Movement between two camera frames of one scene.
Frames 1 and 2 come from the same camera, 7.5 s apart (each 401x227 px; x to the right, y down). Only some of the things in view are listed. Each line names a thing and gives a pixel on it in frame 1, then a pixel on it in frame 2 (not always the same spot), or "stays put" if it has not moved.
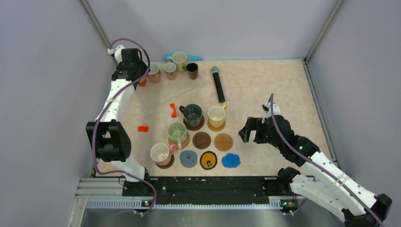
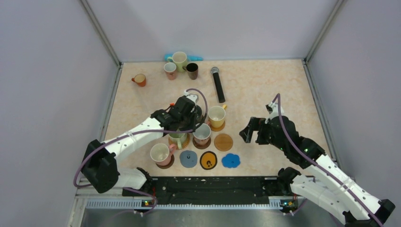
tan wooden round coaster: [223, 142] stays put
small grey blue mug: [170, 68] stays put
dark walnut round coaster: [201, 140] stays put
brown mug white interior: [154, 74] -> [201, 136]
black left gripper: [142, 65] -> [193, 125]
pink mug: [161, 154] stays put
